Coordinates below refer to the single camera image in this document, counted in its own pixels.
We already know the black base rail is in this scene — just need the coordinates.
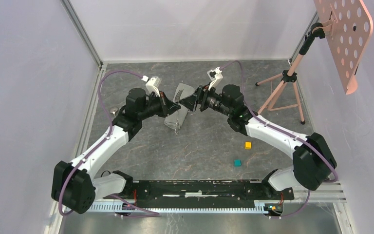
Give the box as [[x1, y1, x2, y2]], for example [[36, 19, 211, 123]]
[[118, 179, 295, 209]]

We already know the yellow cube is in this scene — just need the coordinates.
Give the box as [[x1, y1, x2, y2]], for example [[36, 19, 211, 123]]
[[244, 141, 252, 150]]

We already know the white toothed cable strip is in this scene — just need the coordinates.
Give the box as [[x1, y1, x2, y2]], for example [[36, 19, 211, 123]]
[[87, 201, 268, 215]]

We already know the pink tripod stand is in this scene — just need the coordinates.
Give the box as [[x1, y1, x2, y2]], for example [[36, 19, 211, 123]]
[[256, 22, 326, 125]]

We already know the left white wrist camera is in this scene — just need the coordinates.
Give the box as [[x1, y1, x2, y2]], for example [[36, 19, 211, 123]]
[[141, 76, 161, 97]]

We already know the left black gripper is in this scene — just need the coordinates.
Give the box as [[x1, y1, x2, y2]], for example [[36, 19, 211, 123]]
[[138, 91, 181, 120]]

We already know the pink perforated tray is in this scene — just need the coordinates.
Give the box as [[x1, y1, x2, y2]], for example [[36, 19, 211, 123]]
[[313, 0, 374, 95]]

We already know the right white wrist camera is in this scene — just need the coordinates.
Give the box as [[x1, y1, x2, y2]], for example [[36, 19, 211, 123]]
[[207, 67, 223, 90]]

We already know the silver fork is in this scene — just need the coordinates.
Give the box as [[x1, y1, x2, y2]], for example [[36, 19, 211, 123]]
[[174, 89, 184, 135]]

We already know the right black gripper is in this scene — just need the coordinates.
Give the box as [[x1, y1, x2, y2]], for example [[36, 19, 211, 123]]
[[179, 82, 232, 117]]

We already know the silver spoon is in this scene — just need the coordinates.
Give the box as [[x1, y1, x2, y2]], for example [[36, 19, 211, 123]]
[[110, 107, 119, 116]]

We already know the teal cube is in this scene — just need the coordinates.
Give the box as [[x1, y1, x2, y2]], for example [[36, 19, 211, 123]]
[[234, 159, 242, 167]]

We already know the grey cloth napkin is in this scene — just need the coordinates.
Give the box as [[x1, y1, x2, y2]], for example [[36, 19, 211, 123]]
[[164, 83, 195, 132]]

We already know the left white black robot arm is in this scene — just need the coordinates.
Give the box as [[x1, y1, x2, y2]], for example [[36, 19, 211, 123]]
[[51, 88, 181, 216]]

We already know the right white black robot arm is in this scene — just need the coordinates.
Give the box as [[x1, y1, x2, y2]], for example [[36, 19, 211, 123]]
[[179, 84, 337, 199]]

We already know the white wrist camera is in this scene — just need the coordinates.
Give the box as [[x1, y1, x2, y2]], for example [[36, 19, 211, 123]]
[[207, 67, 223, 90], [141, 76, 161, 97]]

